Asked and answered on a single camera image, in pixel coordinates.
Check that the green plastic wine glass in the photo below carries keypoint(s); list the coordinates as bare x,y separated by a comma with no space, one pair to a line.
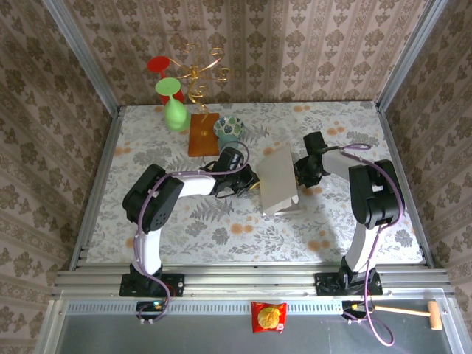
176,114

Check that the aluminium corner post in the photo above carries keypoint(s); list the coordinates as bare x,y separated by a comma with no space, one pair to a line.
85,59
409,59

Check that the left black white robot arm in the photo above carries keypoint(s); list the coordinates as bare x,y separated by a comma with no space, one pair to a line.
155,199

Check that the red snack packet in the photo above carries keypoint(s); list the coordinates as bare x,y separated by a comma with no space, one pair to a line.
268,317

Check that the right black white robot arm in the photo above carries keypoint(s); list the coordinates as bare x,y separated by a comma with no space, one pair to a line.
372,191

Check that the floral table cover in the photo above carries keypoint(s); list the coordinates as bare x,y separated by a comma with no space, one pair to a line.
258,236

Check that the small black connector board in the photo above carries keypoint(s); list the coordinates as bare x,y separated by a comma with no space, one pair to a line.
352,307
151,306

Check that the grey metal tray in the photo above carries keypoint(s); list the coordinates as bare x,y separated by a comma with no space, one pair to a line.
206,339

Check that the red plastic wine glass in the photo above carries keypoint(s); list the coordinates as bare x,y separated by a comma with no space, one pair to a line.
158,64

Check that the aluminium cross rail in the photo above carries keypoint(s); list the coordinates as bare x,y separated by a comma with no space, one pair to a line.
247,282

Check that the white cardboard box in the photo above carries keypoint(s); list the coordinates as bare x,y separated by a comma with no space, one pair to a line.
276,180

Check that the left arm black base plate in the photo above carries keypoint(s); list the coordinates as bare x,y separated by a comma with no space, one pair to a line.
173,285

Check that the teal textured plastic cup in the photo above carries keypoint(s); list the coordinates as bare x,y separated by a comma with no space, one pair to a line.
226,142

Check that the wooden mallet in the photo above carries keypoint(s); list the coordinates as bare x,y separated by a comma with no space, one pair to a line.
435,315

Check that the leaf print bowl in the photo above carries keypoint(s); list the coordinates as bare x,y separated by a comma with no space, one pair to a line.
228,125

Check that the aluminium table side rail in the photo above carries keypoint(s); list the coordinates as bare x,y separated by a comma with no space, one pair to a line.
101,166
402,147

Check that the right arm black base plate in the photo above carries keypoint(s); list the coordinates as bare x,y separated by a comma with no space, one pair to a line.
324,284

